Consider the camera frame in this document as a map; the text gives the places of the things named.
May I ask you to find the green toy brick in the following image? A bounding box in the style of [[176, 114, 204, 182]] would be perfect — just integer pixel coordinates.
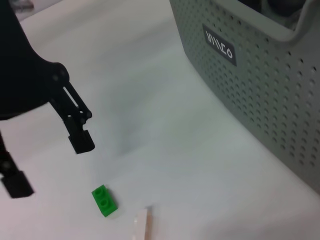
[[91, 184, 119, 218]]

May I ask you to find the white toy brick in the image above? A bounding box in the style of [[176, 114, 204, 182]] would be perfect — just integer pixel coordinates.
[[132, 206, 154, 240]]

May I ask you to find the grey-green perforated storage bin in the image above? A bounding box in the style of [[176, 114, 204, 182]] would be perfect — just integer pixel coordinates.
[[169, 0, 320, 194]]

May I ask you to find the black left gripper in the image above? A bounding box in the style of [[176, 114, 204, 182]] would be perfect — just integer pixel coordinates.
[[0, 0, 70, 121]]

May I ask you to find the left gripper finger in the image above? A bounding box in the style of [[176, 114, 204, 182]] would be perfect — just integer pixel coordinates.
[[48, 81, 96, 155], [0, 129, 35, 200]]

